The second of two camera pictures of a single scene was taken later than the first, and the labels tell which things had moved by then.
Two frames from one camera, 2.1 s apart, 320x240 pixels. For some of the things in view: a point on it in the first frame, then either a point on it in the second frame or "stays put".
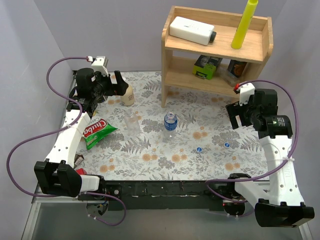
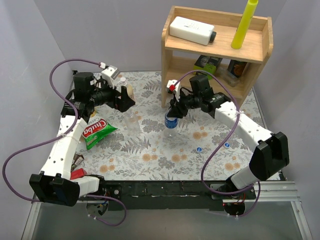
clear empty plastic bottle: x=132 y=123 stays put
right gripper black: x=238 y=115 to x=179 y=106
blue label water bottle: x=170 y=122 stays put
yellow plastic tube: x=245 y=20 stays put
